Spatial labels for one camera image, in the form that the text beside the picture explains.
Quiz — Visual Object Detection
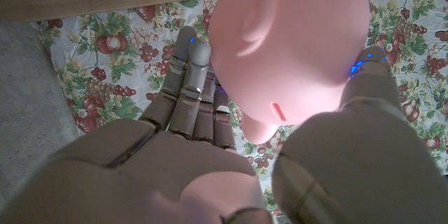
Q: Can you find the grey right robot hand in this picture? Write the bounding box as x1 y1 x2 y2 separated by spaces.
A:
0 25 448 224

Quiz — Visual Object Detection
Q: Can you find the pink plastic piggy bank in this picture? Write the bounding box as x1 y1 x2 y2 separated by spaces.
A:
209 0 372 145

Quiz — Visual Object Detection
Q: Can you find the fruit print backdrop cloth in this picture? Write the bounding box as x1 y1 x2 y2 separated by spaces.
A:
31 0 448 224

